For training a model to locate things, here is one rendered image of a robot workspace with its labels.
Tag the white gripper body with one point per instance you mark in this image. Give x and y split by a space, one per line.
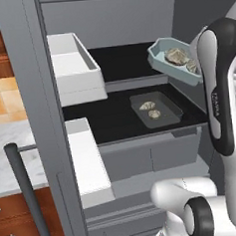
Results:
194 42

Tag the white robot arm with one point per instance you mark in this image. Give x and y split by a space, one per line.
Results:
233 168

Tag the light blue tupperware container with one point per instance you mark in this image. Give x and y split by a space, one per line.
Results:
159 59

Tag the black fridge shelf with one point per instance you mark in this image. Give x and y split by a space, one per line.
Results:
126 61
113 118

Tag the dark clear tupperware container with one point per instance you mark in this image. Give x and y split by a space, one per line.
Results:
171 114

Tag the grey fridge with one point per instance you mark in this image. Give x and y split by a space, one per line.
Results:
116 20

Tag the grey fridge drawer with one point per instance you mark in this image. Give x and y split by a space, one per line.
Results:
149 157
127 222

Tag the white fridge door bin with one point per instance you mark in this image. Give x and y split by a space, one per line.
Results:
90 165
75 79

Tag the grey fridge door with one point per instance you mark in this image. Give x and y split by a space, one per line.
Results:
30 79

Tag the beige dumpling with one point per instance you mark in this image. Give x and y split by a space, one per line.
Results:
147 105
154 113
176 56
193 66

